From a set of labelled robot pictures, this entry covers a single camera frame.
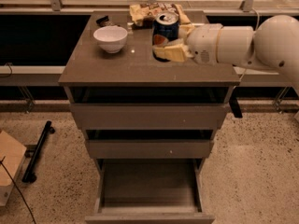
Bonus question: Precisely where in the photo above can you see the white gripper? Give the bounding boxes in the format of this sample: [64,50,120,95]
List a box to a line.
[153,23,222,64]

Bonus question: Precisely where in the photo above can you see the blue pepsi can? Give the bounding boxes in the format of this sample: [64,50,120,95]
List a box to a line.
[152,11,179,49]

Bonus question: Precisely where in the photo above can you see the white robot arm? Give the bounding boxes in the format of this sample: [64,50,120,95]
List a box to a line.
[152,15,299,92]

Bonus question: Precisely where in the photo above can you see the grey drawer cabinet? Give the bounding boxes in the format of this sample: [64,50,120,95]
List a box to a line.
[57,10,241,161]

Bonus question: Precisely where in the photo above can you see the grey top drawer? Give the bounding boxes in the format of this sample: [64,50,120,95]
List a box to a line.
[70,104,229,130]

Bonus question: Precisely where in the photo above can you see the grey middle drawer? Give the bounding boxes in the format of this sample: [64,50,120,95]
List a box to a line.
[86,140,214,159]

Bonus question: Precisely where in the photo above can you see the grey open bottom drawer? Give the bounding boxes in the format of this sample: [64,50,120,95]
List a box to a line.
[85,159,215,224]

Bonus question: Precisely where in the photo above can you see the yellow brown chip bag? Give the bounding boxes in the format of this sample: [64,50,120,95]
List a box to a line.
[129,3,191,27]

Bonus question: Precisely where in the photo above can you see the white ceramic bowl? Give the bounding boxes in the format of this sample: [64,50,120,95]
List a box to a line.
[93,25,128,53]

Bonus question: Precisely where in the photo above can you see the small dark snack wrapper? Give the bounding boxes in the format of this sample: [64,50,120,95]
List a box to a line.
[96,16,116,27]

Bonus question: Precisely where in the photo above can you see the metal window railing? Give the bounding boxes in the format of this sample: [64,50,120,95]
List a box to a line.
[0,0,299,16]

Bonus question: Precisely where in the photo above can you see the cardboard box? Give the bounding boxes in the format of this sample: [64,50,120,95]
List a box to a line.
[0,131,26,206]

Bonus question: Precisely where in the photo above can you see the black metal bar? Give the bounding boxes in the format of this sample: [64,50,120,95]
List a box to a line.
[22,120,55,183]

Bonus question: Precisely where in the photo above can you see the black cable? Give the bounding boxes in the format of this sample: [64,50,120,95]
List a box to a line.
[0,156,37,224]

